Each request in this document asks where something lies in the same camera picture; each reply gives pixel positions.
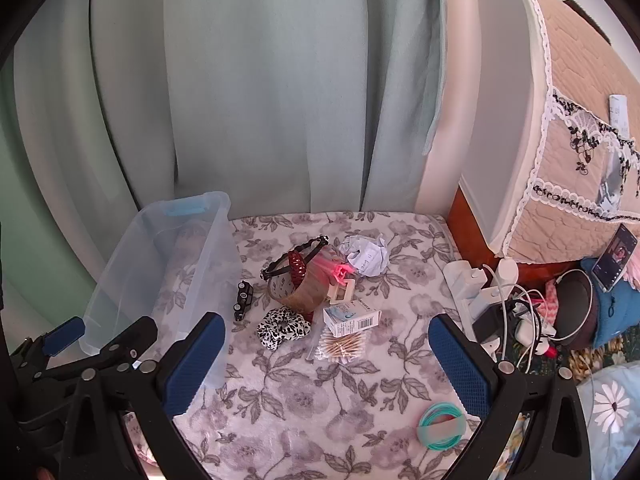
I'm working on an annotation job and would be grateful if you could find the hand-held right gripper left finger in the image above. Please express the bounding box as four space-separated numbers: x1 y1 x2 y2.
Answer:
60 312 227 480

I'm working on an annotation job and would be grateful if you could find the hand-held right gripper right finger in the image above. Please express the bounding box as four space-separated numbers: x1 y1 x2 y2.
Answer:
428 314 593 480

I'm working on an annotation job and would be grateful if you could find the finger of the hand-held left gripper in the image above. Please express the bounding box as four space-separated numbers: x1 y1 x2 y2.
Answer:
10 316 86 386
95 316 159 368

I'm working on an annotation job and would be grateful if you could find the teal hair tie bundle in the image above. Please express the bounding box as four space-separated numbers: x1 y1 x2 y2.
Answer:
416 402 468 451

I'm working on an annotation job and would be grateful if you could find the black toy car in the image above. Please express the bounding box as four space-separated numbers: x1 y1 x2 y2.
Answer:
233 280 254 322

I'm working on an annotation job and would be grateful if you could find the black white spotted scrunchie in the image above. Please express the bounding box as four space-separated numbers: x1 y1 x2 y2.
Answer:
256 307 311 352

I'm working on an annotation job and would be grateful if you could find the clear plastic storage container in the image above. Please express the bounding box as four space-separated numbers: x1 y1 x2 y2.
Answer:
82 191 243 388

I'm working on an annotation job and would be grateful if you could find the bag of cotton swabs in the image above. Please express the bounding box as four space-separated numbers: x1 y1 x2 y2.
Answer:
306 327 368 363

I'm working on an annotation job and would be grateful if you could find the small white blue box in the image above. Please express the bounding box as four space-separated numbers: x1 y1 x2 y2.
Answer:
322 298 383 339

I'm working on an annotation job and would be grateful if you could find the brown packing tape roll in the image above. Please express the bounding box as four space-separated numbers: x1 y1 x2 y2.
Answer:
267 255 331 313

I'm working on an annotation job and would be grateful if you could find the white square hair clip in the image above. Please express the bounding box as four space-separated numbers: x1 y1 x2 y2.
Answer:
327 277 357 306

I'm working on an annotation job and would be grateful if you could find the red hair claw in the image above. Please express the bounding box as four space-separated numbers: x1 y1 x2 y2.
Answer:
287 252 307 283

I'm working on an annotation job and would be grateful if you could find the white paper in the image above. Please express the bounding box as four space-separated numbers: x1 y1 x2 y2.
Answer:
337 234 391 278

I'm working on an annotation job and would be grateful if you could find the black beaded headband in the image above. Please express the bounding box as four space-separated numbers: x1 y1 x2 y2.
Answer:
260 237 331 281

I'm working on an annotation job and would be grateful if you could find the pink hair roller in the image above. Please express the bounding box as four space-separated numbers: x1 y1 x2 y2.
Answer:
312 257 358 283

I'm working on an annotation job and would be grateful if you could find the small white adapter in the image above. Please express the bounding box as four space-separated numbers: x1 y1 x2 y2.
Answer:
515 322 543 348

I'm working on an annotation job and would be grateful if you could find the white plug charger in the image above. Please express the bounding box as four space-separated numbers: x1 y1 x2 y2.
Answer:
495 257 518 286

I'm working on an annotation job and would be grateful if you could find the pink striped cloth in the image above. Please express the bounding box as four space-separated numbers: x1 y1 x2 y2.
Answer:
542 280 560 322

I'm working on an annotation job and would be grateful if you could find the dark brown round pouch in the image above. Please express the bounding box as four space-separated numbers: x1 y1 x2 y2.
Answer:
552 270 601 351

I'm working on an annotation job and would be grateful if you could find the brown wooden cabinet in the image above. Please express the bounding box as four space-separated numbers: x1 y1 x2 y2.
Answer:
447 185 601 286

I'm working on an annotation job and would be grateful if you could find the dark green patterned cloth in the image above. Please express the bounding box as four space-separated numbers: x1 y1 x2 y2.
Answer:
500 335 640 378

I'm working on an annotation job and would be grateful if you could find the light blue daisy cloth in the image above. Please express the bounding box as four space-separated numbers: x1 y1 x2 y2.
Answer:
575 365 640 480

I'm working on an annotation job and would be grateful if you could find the black smartphone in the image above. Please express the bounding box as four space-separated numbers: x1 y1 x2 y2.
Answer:
592 225 638 292

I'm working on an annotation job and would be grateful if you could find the white padded panel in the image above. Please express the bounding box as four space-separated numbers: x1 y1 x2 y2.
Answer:
459 0 551 256

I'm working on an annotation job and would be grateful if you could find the pale green curtain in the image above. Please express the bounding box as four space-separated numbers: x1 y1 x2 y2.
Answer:
0 0 446 341

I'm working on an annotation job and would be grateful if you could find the small white slip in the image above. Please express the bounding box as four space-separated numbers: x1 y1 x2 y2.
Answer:
609 94 630 136

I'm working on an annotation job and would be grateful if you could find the beige quilted lace cover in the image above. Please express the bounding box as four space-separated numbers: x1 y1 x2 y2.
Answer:
487 0 640 266

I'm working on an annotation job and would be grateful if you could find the white charging cable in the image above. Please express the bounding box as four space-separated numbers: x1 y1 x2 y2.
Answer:
492 280 596 376

